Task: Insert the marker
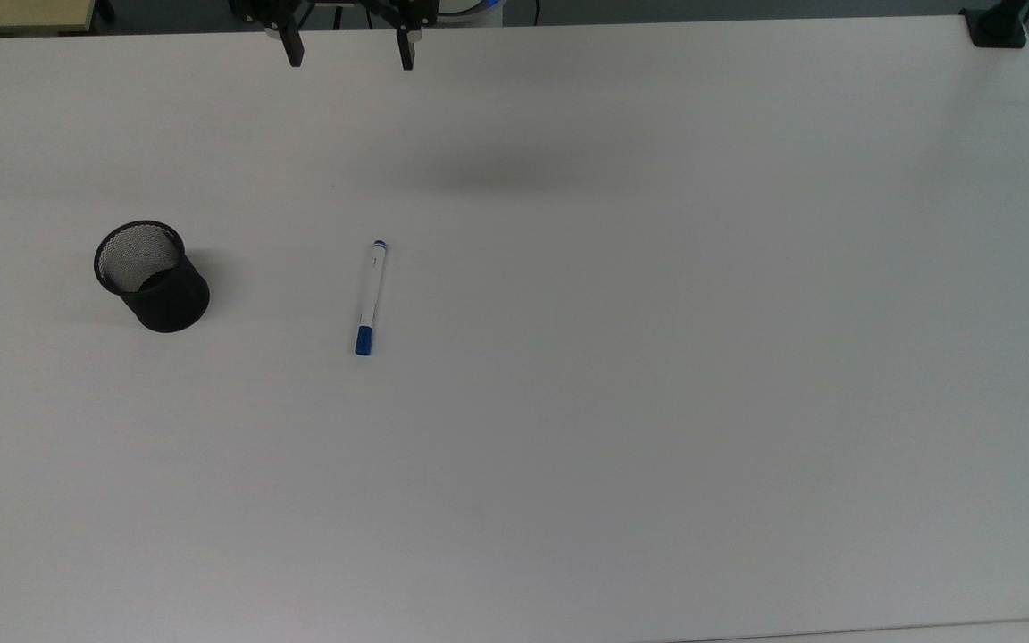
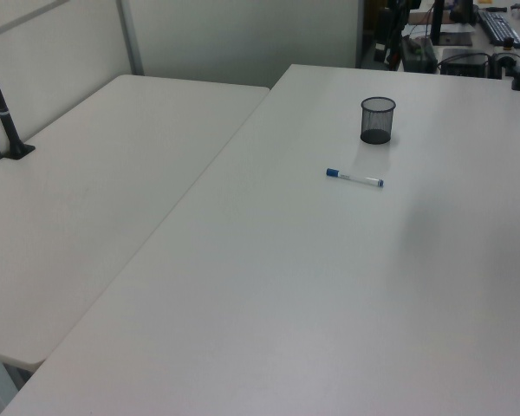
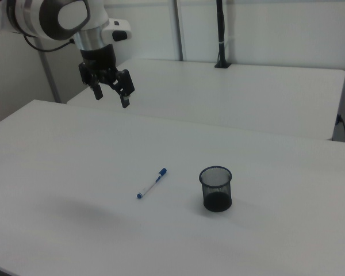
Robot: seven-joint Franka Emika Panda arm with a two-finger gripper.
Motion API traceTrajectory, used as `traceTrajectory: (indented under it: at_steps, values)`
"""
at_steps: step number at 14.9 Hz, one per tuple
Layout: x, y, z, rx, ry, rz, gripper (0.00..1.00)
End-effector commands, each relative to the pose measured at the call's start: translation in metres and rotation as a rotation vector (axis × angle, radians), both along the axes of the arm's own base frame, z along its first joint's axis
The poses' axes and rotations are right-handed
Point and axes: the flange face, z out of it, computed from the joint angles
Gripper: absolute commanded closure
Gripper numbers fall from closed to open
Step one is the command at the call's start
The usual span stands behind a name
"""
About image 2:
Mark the black computer keyboard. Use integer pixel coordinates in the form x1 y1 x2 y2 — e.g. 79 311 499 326
476 9 520 49

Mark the black camera stand pole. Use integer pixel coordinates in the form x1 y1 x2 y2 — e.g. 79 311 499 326
0 37 36 162

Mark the blue capped white marker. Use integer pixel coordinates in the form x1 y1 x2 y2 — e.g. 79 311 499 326
325 167 386 189

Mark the black mesh pen cup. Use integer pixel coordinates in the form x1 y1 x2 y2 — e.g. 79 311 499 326
360 95 398 145

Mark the black monitor stand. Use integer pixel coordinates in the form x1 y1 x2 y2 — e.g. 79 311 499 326
429 0 474 47

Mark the black equipment stack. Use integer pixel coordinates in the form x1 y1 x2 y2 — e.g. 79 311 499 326
374 0 407 70

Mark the black green tool bag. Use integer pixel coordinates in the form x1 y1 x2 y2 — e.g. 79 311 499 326
400 36 438 74

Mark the grey partition frame post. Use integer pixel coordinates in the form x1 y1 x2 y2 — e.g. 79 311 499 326
118 0 146 77

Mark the black electronics box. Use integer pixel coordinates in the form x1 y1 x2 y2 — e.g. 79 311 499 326
440 47 491 78

